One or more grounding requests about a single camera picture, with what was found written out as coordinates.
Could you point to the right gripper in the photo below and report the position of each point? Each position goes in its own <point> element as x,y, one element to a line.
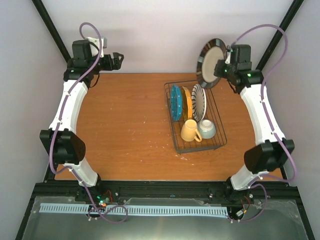
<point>217,71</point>

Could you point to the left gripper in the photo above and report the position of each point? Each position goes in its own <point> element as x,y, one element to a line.
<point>109,66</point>

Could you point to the dark patterned plate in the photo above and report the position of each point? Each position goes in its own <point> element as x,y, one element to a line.
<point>213,51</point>

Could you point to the white blue striped plate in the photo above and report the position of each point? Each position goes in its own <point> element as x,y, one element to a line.
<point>199,102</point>

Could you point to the dark wire dish rack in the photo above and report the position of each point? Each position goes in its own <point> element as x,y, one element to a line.
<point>211,113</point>

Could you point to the orange dotted plate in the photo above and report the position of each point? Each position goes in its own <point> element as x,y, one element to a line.
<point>187,104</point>

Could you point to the teal dotted plate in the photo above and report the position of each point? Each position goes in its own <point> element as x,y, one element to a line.
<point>176,103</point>

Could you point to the pale green ceramic bowl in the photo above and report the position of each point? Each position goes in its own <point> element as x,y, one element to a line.
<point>206,129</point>

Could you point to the yellow ceramic mug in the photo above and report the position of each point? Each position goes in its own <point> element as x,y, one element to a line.
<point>189,131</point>

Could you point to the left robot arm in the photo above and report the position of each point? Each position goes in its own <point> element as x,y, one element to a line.
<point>60,140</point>

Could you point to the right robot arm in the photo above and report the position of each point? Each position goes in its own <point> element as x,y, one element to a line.
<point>271,149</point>

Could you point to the metal front plate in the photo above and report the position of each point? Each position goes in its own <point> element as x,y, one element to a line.
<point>271,220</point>

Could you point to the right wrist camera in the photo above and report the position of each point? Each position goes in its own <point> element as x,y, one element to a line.
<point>228,54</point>

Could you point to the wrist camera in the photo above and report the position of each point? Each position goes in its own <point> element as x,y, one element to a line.
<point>228,54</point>
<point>95,45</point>

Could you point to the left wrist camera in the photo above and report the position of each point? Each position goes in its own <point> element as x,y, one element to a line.
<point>95,45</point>

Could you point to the black right frame post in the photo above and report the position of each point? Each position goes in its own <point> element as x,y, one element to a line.
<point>285,23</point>

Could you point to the black frame post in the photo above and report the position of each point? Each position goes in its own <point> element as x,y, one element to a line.
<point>47,20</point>
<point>285,23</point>

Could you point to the black left frame post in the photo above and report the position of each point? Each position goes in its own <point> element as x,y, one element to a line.
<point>47,20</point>

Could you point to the black front rail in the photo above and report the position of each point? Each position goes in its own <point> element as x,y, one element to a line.
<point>212,192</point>

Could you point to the light blue slotted cable duct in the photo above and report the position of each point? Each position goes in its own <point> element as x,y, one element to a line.
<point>136,210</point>

